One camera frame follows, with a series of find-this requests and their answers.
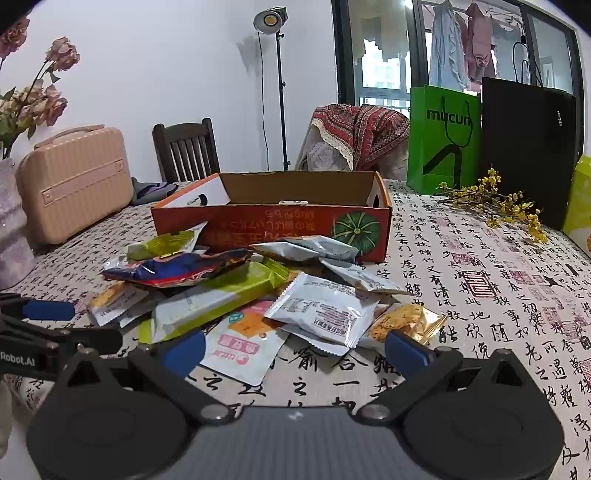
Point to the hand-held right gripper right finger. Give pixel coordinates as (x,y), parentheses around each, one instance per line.
(406,351)

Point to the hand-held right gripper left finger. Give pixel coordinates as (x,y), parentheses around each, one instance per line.
(187,350)

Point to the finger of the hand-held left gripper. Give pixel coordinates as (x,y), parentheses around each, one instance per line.
(48,310)
(92,339)

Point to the gold clear cracker packet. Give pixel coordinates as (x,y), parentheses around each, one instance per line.
(406,318)

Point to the small cracker snack packet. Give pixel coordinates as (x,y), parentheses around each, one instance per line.
(111,300)

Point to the pink white snack pouch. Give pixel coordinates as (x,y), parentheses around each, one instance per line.
(240,350)

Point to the lime green long snack packet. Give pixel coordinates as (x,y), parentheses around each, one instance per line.
(221,295)

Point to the blue red crinkled snack packet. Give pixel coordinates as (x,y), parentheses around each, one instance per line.
(175,270)

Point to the large white snack packet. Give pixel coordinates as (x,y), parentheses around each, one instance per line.
(318,309)

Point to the yellow-green small snack packet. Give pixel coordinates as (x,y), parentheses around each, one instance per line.
(161,244)

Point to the silver orange snack packet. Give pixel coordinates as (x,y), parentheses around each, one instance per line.
(304,249)

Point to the orange cardboard box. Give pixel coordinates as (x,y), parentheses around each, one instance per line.
(277,221)

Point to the lilac wrapped vase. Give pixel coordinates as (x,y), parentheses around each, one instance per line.
(11,230)

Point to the pink ribbed suitcase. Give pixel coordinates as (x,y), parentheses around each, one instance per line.
(74,184)

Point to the grey purple pouch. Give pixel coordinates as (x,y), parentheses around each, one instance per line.
(152,191)

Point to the yellow flower branch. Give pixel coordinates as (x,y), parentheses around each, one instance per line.
(508,203)

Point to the dark wooden chair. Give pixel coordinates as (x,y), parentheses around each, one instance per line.
(184,152)

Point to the pink flower bouquet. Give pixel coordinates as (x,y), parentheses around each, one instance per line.
(44,104)

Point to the green paper bag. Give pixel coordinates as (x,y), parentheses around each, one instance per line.
(438,138)

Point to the red patterned cloth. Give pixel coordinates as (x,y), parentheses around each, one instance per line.
(369,134)

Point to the yellow-green bag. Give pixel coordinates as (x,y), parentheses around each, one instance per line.
(579,207)

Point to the black paper bag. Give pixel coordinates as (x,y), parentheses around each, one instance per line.
(526,152)

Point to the studio light on stand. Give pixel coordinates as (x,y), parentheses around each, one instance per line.
(279,92)

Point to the hanging blue shirt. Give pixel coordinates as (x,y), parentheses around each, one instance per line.
(448,46)

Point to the hanging pink garment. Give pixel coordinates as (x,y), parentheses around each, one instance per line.
(480,50)

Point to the hanging white shirt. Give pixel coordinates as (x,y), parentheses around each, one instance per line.
(510,55)

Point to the black window frame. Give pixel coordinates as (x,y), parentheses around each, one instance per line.
(341,50)

